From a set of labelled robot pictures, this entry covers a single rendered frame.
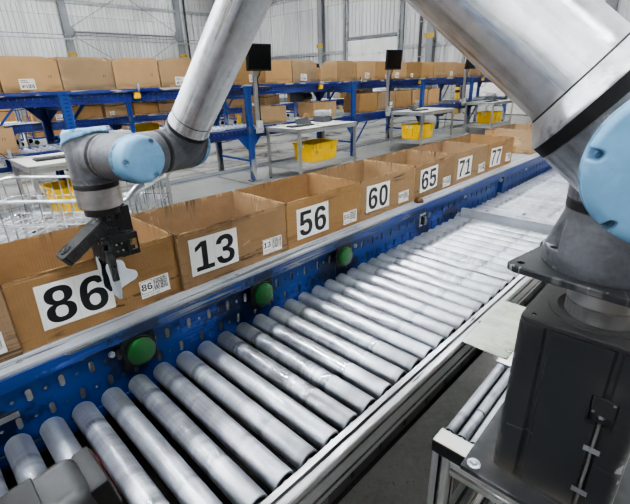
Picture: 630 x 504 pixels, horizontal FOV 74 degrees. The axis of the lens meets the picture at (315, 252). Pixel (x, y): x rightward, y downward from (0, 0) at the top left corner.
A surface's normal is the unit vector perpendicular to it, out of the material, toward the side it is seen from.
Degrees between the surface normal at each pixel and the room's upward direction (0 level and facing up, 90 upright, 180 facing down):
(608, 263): 70
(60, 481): 8
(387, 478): 0
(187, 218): 89
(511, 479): 0
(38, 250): 89
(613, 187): 92
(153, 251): 90
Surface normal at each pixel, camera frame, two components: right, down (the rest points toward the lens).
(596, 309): -0.74, 0.28
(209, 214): 0.71, 0.25
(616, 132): -0.43, 0.40
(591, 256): -0.77, -0.08
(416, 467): -0.03, -0.92
